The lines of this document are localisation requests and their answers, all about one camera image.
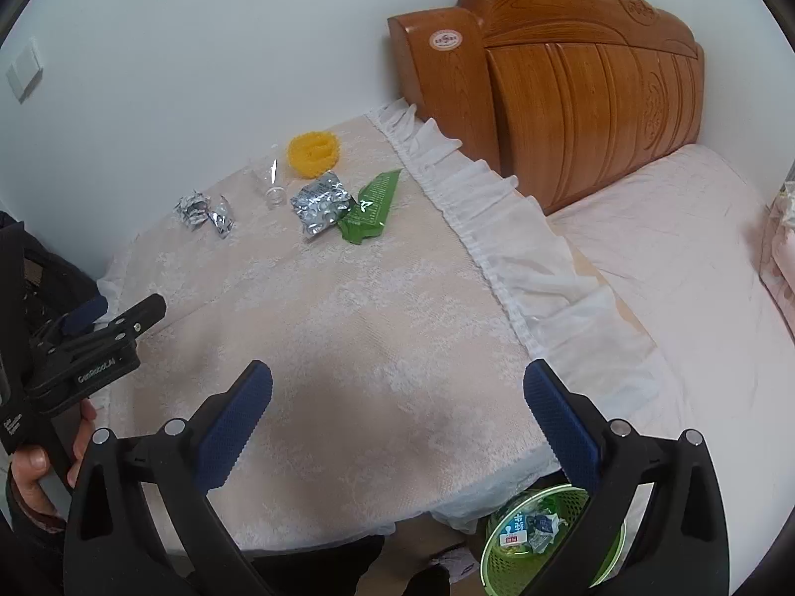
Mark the black clothing pile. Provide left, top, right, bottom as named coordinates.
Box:
left=1, top=211, right=100, bottom=353

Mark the folded pink blanket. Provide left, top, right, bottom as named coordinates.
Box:
left=759, top=180, right=795, bottom=332

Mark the clear plastic cup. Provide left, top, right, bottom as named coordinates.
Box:
left=250, top=144, right=287, bottom=210

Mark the blue white milk carton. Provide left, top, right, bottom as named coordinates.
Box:
left=497, top=521, right=528, bottom=553

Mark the silver blister pill pack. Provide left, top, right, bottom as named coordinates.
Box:
left=290, top=171, right=354, bottom=239

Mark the green plastic trash basket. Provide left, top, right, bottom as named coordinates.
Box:
left=479, top=484, right=589, bottom=596

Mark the silver red foil wrapper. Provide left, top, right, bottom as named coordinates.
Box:
left=208, top=195, right=236, bottom=238

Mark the pink bed mattress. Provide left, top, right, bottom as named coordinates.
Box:
left=550, top=146, right=794, bottom=589

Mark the printed paper ball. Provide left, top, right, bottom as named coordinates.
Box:
left=174, top=191, right=210, bottom=230

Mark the person left hand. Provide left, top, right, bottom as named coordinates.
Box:
left=11, top=398, right=97, bottom=520

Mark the yellow plastic cup liner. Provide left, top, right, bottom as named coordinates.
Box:
left=287, top=132, right=339, bottom=179

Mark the green foil snack bag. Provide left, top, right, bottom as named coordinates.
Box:
left=337, top=169, right=400, bottom=245

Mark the white wall switch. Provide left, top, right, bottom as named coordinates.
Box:
left=5, top=38, right=43, bottom=104

